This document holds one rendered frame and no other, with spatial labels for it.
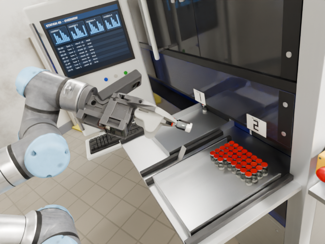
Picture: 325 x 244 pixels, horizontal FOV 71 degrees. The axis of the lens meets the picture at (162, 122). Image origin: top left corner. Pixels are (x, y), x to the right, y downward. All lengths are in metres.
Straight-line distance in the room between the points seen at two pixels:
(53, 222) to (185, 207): 0.39
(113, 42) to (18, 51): 2.11
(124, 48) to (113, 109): 0.88
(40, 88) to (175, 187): 0.54
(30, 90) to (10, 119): 2.77
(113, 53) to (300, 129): 1.00
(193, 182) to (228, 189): 0.12
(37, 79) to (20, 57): 2.76
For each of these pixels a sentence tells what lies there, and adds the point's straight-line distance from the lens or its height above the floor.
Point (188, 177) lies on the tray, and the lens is 0.86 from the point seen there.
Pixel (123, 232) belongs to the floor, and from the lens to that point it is 1.93.
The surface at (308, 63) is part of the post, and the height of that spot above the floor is 1.27.
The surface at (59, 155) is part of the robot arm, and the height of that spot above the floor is 1.28.
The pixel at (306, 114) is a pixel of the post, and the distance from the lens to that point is 0.69.
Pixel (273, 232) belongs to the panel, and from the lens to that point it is 1.18.
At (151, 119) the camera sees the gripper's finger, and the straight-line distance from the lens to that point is 0.49.
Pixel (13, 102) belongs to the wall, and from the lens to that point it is 3.33.
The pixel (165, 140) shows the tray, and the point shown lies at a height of 0.88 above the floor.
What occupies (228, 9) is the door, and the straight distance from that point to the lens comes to 0.79.
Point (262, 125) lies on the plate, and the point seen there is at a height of 1.03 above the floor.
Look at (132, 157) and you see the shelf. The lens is 1.04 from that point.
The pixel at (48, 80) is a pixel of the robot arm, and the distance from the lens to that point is 0.56.
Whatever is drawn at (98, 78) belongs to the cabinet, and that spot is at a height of 1.13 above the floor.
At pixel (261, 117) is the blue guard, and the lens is 0.81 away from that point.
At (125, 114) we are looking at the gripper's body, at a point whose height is 1.28.
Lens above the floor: 1.49
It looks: 30 degrees down
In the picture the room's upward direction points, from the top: 15 degrees counter-clockwise
